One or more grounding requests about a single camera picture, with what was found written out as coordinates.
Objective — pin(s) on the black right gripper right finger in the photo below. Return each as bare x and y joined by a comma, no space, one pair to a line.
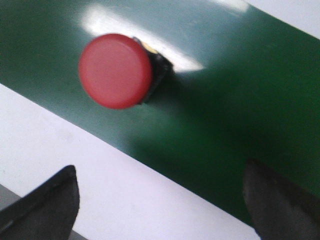
279,209

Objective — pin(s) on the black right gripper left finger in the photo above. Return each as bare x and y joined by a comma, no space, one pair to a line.
47,213

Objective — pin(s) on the red mushroom push button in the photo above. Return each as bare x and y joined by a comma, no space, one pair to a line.
119,72

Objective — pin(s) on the green conveyor belt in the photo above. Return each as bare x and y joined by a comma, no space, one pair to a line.
245,85

